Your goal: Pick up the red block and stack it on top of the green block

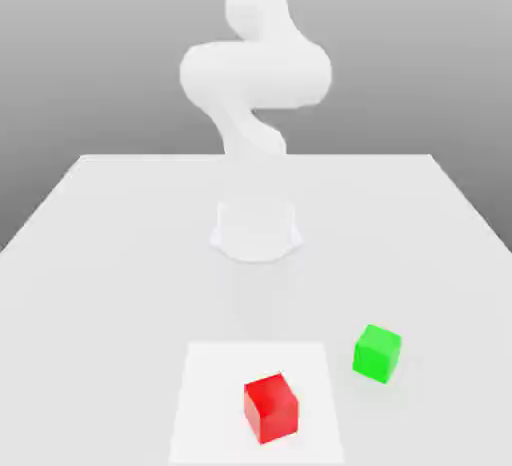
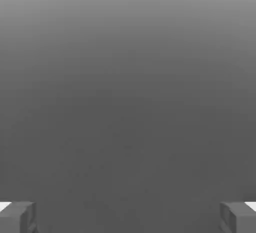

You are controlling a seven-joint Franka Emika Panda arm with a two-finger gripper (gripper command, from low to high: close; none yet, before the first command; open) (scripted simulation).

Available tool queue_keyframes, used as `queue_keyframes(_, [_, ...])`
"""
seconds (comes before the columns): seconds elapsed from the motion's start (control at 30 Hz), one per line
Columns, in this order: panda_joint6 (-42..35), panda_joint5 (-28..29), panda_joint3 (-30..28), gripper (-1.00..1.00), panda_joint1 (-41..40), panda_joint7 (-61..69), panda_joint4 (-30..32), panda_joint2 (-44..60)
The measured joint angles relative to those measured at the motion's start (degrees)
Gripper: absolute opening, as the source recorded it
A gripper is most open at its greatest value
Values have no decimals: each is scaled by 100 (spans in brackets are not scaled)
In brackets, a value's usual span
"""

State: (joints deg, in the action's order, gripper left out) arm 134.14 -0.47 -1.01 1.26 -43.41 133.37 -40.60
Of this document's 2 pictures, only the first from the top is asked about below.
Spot small red cube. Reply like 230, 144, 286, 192
243, 370, 300, 446

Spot small green cube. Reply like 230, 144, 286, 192
351, 323, 403, 386

